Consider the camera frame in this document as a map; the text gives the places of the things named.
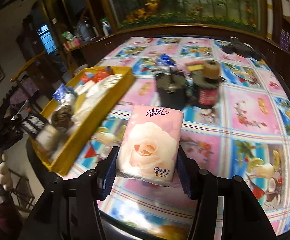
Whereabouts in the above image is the purple bottle left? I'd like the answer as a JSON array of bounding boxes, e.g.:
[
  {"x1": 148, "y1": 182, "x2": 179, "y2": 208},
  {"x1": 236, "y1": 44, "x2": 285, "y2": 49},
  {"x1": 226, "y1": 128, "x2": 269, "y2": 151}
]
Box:
[{"x1": 280, "y1": 30, "x2": 286, "y2": 50}]

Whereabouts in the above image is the orange plastic bag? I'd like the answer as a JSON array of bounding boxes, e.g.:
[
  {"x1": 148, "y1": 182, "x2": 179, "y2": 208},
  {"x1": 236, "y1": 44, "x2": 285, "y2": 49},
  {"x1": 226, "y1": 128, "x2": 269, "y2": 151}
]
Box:
[{"x1": 80, "y1": 67, "x2": 113, "y2": 83}]

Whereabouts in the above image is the black device on table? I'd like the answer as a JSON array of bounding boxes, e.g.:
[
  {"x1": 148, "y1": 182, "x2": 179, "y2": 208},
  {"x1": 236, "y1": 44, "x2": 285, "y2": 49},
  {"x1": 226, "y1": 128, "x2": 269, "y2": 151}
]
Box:
[{"x1": 221, "y1": 37, "x2": 262, "y2": 61}]

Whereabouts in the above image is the flower landscape painting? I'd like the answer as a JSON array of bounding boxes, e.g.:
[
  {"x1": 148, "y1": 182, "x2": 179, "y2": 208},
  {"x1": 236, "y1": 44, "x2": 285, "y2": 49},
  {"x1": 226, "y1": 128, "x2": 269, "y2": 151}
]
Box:
[{"x1": 109, "y1": 0, "x2": 261, "y2": 33}]

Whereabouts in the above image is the pink tissue pack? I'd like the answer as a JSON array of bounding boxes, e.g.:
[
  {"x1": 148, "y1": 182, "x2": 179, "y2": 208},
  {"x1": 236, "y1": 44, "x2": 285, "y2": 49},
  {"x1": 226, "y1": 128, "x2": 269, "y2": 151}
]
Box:
[{"x1": 116, "y1": 105, "x2": 184, "y2": 186}]

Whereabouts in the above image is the red label motor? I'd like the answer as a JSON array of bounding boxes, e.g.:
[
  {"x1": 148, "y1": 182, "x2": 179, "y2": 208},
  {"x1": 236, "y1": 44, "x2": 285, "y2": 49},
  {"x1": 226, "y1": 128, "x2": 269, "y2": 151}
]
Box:
[{"x1": 190, "y1": 75, "x2": 225, "y2": 109}]

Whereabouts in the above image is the wooden chair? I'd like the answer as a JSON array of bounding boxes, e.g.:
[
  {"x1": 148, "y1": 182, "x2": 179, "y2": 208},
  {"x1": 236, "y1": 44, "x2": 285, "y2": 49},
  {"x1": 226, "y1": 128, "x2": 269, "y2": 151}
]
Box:
[{"x1": 9, "y1": 51, "x2": 68, "y2": 120}]

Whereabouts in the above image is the yellow cardboard box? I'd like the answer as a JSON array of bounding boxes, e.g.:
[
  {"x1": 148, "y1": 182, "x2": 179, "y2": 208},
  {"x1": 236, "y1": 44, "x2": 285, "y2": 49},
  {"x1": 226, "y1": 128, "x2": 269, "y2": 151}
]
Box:
[{"x1": 30, "y1": 66, "x2": 135, "y2": 176}]

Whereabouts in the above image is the purple bottle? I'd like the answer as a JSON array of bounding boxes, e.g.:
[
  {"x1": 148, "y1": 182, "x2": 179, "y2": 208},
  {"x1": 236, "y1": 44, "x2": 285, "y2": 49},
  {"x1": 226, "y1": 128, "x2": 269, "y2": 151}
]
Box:
[
  {"x1": 280, "y1": 30, "x2": 286, "y2": 50},
  {"x1": 284, "y1": 31, "x2": 290, "y2": 51}
]

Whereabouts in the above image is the white cloth sack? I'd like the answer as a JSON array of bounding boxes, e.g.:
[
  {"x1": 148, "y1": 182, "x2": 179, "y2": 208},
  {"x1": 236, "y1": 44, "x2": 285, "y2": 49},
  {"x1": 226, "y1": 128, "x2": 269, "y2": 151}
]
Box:
[{"x1": 71, "y1": 74, "x2": 123, "y2": 126}]

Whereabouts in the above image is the colourful patterned tablecloth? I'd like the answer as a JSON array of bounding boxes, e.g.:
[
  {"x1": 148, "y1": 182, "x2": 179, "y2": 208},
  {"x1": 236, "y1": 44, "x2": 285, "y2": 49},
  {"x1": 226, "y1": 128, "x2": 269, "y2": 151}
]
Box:
[{"x1": 67, "y1": 37, "x2": 290, "y2": 239}]

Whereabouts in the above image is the blue grey kettle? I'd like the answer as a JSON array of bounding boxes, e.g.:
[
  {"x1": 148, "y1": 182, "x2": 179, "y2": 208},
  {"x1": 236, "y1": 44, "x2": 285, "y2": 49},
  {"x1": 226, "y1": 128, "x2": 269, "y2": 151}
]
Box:
[{"x1": 77, "y1": 21, "x2": 91, "y2": 42}]

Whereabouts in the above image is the purple bottle right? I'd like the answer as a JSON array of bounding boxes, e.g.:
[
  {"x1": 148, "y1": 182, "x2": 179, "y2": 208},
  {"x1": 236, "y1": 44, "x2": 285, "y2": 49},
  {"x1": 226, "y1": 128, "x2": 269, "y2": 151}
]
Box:
[{"x1": 284, "y1": 31, "x2": 290, "y2": 51}]

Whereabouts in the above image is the black motor with shaft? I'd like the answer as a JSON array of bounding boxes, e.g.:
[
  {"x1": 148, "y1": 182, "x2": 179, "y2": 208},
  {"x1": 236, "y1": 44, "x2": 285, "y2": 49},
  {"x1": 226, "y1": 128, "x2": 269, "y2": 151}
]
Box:
[{"x1": 155, "y1": 67, "x2": 188, "y2": 110}]

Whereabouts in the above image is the brown knitted cloth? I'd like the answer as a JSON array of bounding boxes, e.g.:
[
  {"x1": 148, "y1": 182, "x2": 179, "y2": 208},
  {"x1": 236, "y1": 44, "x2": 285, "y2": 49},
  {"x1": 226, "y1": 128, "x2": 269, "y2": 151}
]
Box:
[{"x1": 51, "y1": 105, "x2": 73, "y2": 129}]

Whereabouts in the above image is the blue white snack bag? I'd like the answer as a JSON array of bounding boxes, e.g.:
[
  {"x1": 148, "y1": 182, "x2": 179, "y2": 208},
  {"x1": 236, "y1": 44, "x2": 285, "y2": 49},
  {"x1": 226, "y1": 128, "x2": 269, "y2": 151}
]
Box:
[{"x1": 155, "y1": 54, "x2": 177, "y2": 72}]

